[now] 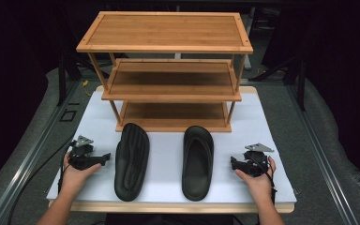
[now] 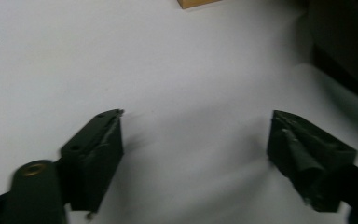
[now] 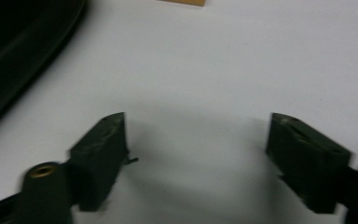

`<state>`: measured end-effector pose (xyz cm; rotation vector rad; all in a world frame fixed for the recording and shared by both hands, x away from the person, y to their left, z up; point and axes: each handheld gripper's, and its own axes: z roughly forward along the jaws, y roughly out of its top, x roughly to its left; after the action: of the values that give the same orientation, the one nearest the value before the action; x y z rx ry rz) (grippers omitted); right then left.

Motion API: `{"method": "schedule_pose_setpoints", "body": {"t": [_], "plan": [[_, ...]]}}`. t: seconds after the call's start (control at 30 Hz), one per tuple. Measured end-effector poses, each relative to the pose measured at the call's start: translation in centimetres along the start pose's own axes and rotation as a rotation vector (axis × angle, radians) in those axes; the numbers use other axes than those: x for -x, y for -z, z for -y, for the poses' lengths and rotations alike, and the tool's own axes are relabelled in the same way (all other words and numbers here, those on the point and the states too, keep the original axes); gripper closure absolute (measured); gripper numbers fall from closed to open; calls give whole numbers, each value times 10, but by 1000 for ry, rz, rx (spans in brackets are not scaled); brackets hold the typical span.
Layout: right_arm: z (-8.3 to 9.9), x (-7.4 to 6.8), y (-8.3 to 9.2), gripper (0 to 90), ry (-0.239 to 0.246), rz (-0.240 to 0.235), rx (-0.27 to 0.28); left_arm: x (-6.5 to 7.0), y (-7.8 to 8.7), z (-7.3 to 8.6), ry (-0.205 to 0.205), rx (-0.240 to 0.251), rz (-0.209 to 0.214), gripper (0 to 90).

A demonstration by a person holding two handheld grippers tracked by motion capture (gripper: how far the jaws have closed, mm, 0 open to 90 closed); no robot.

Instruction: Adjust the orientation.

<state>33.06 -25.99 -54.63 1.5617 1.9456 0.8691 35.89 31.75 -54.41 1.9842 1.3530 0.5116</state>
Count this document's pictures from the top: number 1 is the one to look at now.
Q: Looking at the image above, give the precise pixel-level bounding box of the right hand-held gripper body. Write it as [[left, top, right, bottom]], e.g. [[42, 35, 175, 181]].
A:
[[235, 142, 275, 178]]

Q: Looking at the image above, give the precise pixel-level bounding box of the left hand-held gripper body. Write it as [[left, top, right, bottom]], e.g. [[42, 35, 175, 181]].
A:
[[67, 135, 104, 172]]

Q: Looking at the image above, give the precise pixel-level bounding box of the black slipper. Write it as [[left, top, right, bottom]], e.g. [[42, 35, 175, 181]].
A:
[[181, 125, 215, 202], [113, 122, 151, 203]]

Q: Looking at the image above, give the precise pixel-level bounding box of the wooden three-tier shoe rack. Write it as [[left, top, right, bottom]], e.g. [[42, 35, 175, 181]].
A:
[[75, 10, 254, 133]]

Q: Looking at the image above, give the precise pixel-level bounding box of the person's right hand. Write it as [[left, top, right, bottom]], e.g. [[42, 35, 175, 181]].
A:
[[234, 156, 278, 205]]

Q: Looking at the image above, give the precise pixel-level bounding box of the person's left hand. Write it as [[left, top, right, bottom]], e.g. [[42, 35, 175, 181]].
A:
[[59, 151, 102, 198]]

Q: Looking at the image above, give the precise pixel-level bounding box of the white table mat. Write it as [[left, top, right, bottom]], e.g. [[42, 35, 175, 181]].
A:
[[46, 90, 298, 204]]

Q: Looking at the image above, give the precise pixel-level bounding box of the black stand pole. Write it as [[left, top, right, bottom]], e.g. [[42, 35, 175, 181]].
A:
[[294, 59, 308, 113], [57, 55, 68, 107]]

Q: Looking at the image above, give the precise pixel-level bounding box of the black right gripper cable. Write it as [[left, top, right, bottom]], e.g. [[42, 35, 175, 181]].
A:
[[252, 154, 278, 205]]

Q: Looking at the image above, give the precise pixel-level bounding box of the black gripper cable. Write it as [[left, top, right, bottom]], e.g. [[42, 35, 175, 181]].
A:
[[7, 140, 76, 225], [252, 154, 278, 205]]

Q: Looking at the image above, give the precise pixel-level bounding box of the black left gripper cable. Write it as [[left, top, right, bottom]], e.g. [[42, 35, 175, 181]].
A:
[[7, 140, 76, 225]]

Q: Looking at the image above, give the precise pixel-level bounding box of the metal floor rail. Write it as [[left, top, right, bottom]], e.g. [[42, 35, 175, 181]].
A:
[[0, 82, 80, 225], [287, 83, 359, 225]]

